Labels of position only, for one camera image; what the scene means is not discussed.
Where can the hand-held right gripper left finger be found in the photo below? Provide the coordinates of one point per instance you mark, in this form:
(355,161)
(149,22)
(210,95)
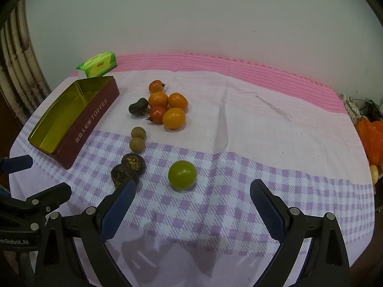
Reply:
(119,212)

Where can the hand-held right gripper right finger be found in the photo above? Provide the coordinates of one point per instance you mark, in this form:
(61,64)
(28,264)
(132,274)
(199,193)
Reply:
(266,209)

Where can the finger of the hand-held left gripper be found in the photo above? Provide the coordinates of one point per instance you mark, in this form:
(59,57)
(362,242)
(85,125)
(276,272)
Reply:
(51,195)
(18,163)

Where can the dark dried tangerine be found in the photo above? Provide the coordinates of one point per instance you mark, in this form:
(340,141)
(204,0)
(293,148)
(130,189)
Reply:
(138,107)
(121,175)
(133,162)

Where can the brown longan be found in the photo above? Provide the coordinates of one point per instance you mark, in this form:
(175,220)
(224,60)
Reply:
(137,144)
(138,132)

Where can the green lime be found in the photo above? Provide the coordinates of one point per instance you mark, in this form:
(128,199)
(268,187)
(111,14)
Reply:
(182,175)

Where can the maroon tin box gold inside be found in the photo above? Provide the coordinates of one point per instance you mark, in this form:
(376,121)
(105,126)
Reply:
(89,119)

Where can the red cherry tomato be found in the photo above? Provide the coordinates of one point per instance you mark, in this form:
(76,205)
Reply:
(157,113)

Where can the orange cherry tomato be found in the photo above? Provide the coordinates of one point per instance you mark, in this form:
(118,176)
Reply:
(177,100)
(156,86)
(157,99)
(174,118)

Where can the beige curtain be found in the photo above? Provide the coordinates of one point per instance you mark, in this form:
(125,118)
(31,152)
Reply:
(18,65)

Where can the cream round object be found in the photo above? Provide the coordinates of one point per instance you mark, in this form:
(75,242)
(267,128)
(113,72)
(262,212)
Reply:
(374,173)

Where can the orange plastic bag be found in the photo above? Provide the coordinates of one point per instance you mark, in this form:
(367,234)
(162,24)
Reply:
(371,137)

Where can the green tissue pack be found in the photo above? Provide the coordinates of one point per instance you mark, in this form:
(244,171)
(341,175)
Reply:
(100,63)

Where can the white patterned object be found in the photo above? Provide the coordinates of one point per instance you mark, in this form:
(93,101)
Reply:
(350,106)

